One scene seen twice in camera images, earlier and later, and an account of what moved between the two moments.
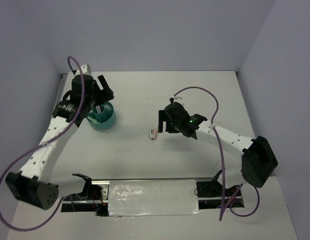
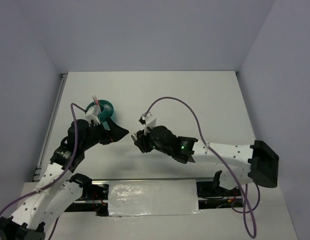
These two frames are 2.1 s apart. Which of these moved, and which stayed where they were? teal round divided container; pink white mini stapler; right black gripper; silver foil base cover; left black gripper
Moved: left black gripper; pink white mini stapler; right black gripper
Stayed: silver foil base cover; teal round divided container
